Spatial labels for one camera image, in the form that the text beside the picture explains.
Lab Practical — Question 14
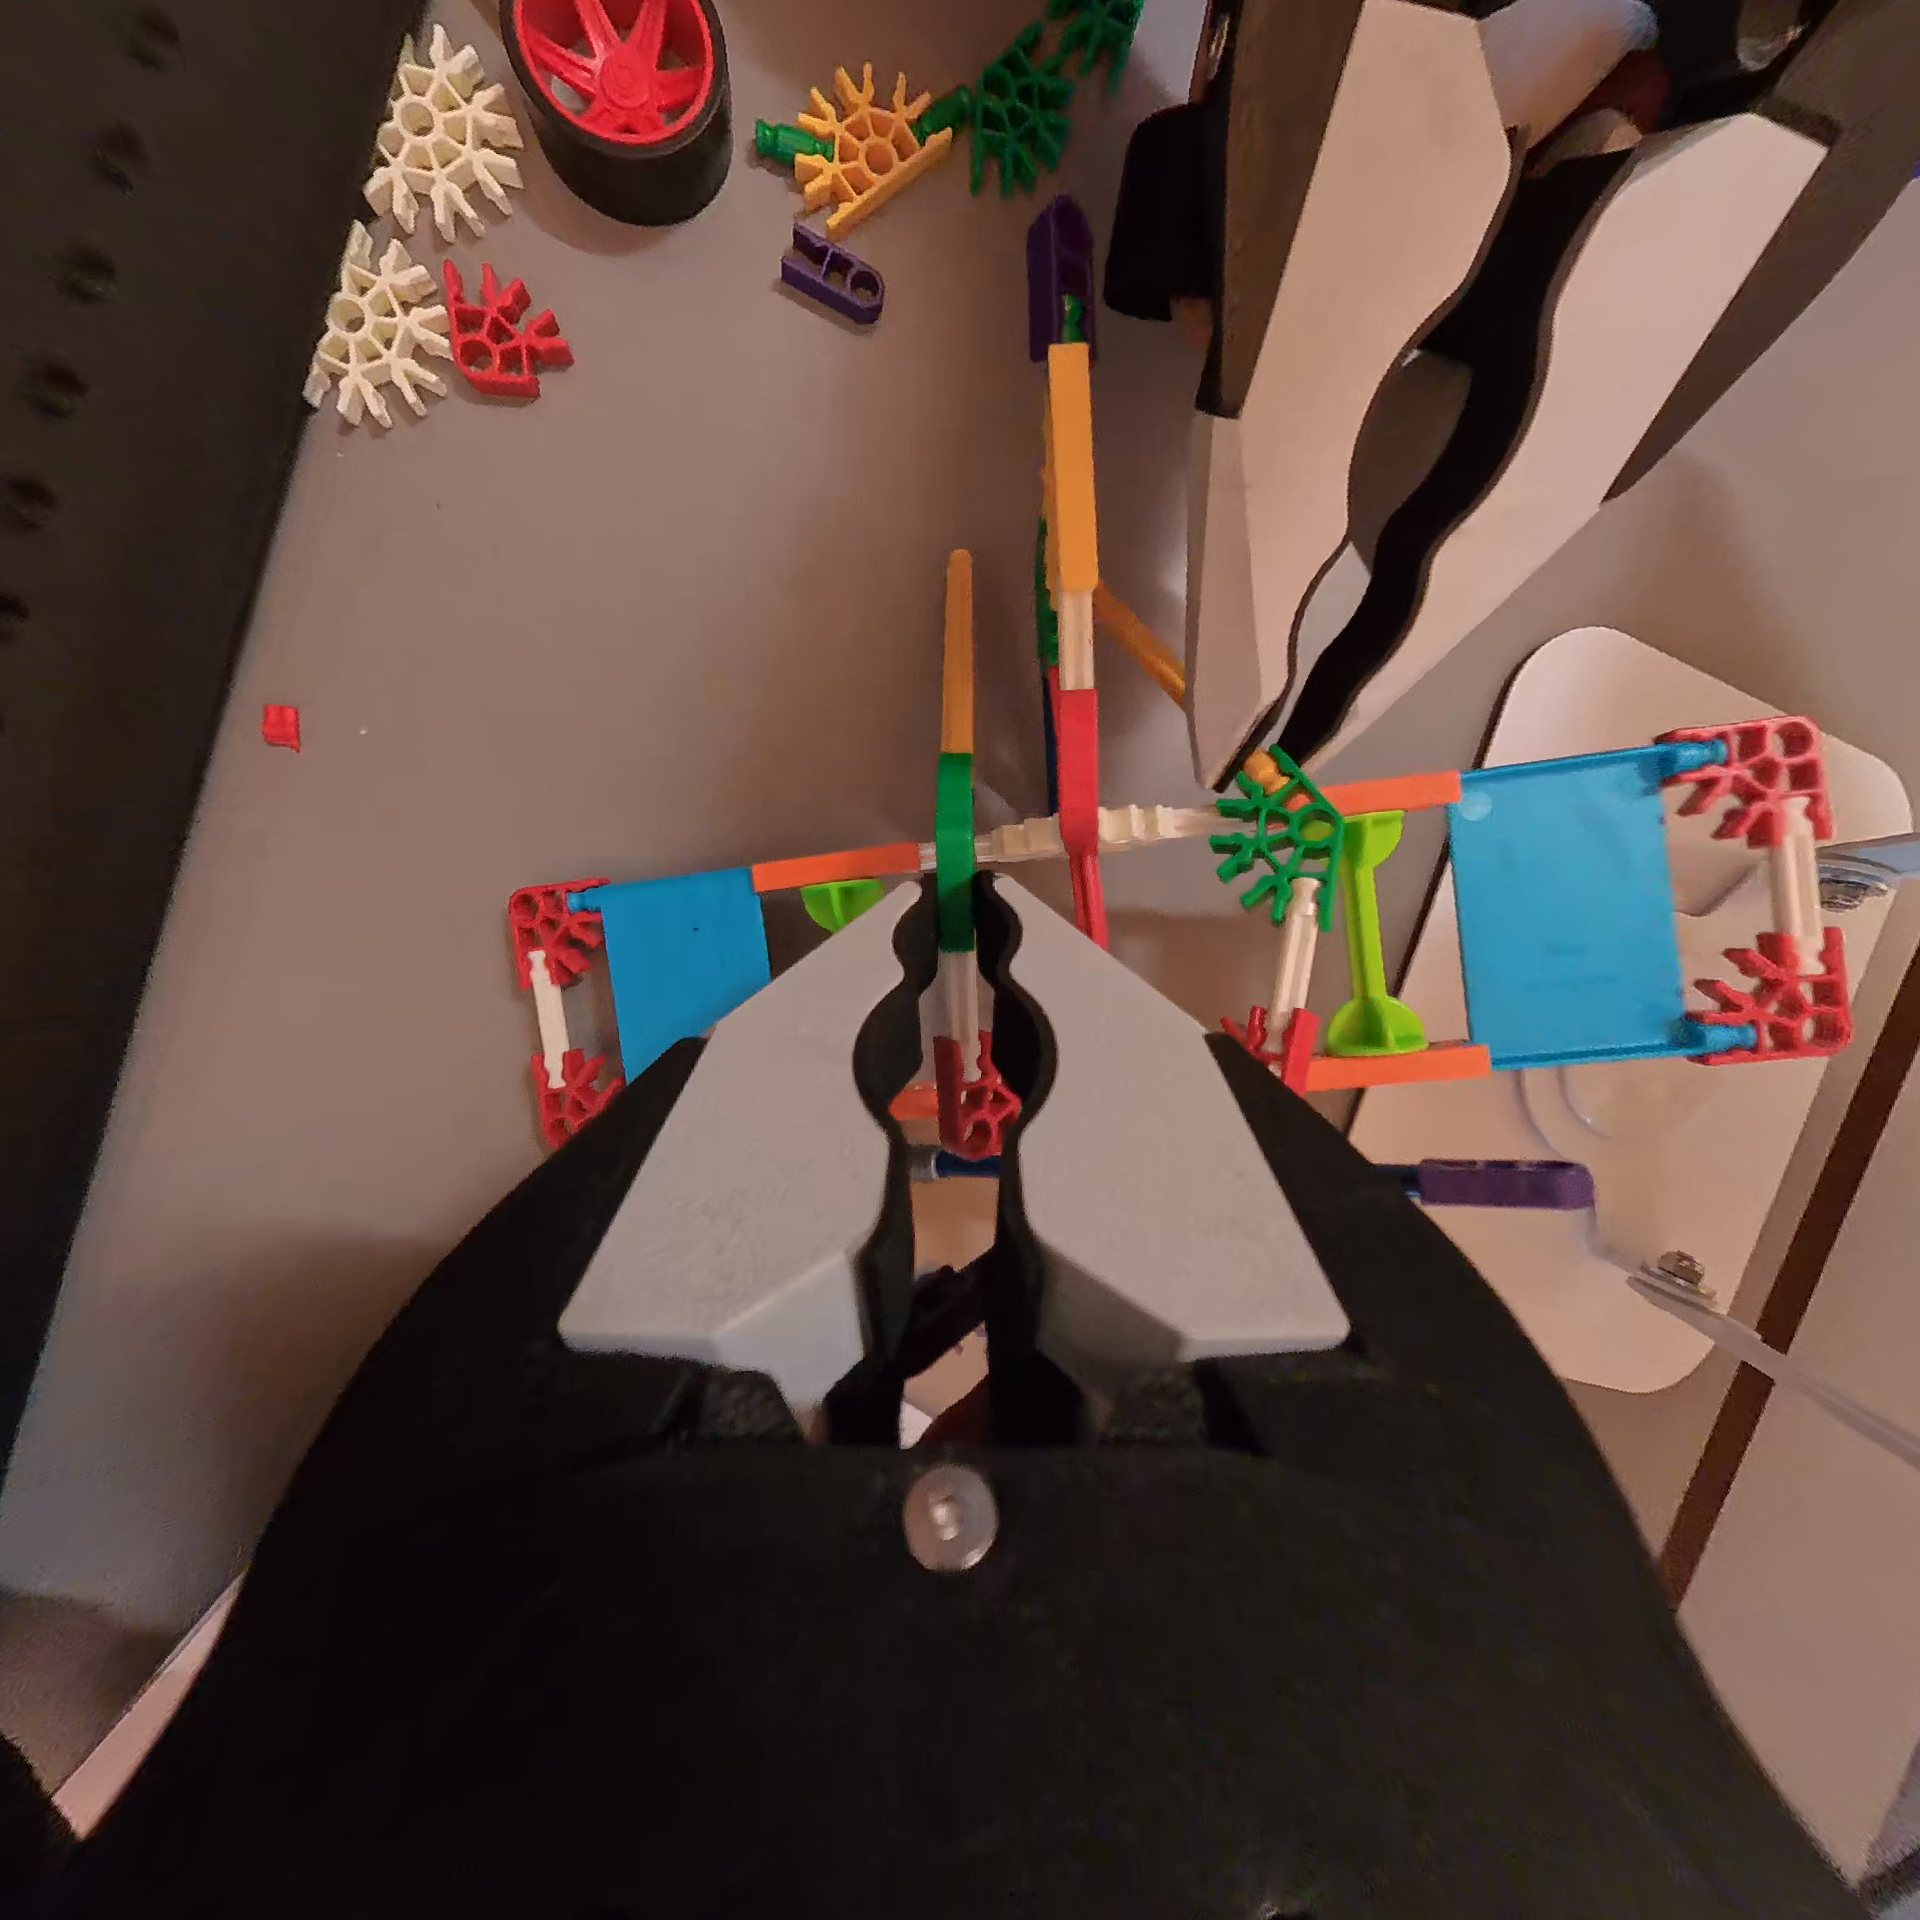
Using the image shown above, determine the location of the green fan connector piece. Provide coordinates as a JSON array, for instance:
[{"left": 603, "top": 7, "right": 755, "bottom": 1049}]
[{"left": 921, "top": 0, "right": 1150, "bottom": 197}]

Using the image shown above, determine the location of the white instruction booklet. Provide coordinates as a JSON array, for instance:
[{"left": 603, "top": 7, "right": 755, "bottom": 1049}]
[{"left": 46, "top": 1568, "right": 255, "bottom": 1840}]

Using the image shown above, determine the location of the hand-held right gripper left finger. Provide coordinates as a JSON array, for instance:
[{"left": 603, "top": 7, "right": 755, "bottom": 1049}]
[{"left": 557, "top": 877, "right": 939, "bottom": 1450}]

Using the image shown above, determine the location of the red toy wheel black tyre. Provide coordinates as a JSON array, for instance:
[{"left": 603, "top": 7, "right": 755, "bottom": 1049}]
[{"left": 503, "top": 0, "right": 734, "bottom": 226}]

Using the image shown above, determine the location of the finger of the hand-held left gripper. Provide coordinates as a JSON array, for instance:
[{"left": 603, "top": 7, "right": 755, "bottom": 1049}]
[
  {"left": 1191, "top": 0, "right": 1517, "bottom": 794},
  {"left": 1282, "top": 112, "right": 1834, "bottom": 768}
]

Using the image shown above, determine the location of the red fan connector piece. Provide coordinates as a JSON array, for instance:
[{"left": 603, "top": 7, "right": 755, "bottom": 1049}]
[{"left": 441, "top": 263, "right": 577, "bottom": 402}]

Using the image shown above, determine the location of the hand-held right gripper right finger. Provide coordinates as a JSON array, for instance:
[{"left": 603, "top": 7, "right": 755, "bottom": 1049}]
[{"left": 972, "top": 873, "right": 1355, "bottom": 1450}]

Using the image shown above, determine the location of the small purple toy piece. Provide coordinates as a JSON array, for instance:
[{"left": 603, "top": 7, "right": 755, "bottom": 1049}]
[{"left": 779, "top": 224, "right": 886, "bottom": 330}]

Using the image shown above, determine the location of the colourful construction toy airplane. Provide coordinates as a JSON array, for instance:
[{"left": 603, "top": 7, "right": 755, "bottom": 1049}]
[{"left": 507, "top": 195, "right": 1853, "bottom": 1156}]

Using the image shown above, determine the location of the white metal stand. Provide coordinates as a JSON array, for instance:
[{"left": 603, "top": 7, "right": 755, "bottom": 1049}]
[{"left": 1351, "top": 626, "right": 1920, "bottom": 1473}]

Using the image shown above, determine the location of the white snowflake connector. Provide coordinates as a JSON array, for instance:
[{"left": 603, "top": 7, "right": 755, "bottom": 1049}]
[
  {"left": 303, "top": 221, "right": 453, "bottom": 431},
  {"left": 364, "top": 27, "right": 529, "bottom": 243}
]

